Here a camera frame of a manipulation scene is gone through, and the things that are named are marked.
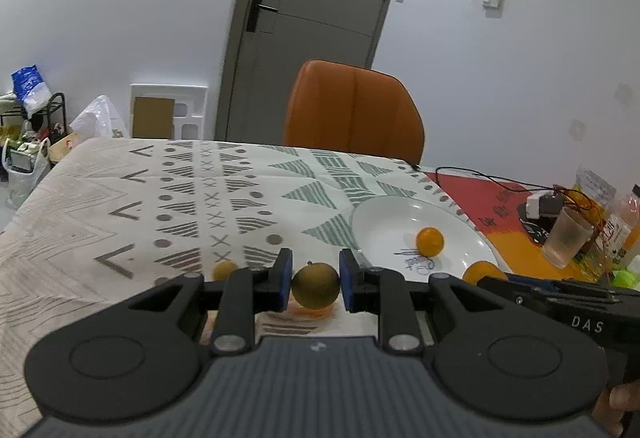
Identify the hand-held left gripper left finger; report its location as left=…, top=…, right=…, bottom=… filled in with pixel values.
left=125, top=248, right=293, bottom=355

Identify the orange red printed mat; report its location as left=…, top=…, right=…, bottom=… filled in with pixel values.
left=424, top=165, right=640, bottom=286

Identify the white plastic bag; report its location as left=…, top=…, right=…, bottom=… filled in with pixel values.
left=70, top=94, right=129, bottom=142

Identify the brownish green plum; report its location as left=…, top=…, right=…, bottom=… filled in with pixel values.
left=291, top=261, right=341, bottom=310

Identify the orange drink bottle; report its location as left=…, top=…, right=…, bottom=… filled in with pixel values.
left=602, top=184, right=640, bottom=265

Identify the black cable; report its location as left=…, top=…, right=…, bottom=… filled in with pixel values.
left=434, top=166, right=557, bottom=200

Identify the patterned tablecloth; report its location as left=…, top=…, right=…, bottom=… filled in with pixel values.
left=0, top=138, right=478, bottom=438

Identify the black metal rack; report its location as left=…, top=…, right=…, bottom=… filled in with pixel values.
left=0, top=92, right=69, bottom=155

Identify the clear plastic cup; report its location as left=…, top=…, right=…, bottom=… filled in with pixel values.
left=542, top=206, right=594, bottom=269

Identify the small orange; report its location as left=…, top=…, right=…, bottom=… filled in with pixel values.
left=212, top=260, right=240, bottom=282

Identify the blue plastic bag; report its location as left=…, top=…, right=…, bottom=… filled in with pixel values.
left=11, top=64, right=53, bottom=115

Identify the person's right hand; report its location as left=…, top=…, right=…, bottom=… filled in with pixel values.
left=592, top=380, right=640, bottom=438

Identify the grey door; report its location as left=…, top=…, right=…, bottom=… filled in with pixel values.
left=216, top=0, right=412, bottom=145

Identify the white plate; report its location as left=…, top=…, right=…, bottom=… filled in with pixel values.
left=350, top=197, right=501, bottom=285

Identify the brown cardboard sheet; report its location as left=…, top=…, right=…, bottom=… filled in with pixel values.
left=132, top=96, right=176, bottom=139

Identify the white charger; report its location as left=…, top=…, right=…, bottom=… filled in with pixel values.
left=525, top=191, right=562, bottom=219

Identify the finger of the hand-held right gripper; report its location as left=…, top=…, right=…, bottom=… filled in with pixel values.
left=477, top=274, right=557, bottom=300
left=552, top=279, right=624, bottom=307

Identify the black door handle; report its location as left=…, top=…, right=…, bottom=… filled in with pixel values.
left=247, top=0, right=279, bottom=33

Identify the large orange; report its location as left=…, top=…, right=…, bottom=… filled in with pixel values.
left=462, top=262, right=507, bottom=285

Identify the white foam packaging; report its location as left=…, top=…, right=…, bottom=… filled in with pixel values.
left=129, top=83, right=208, bottom=141

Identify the white tote bag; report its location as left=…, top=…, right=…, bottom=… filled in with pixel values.
left=2, top=138, right=52, bottom=210

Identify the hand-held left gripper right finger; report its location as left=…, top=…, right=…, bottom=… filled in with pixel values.
left=339, top=249, right=507, bottom=354

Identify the orange chair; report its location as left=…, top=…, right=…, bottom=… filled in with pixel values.
left=284, top=59, right=426, bottom=167

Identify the clear plastic packet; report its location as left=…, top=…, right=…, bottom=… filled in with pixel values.
left=574, top=163, right=617, bottom=220

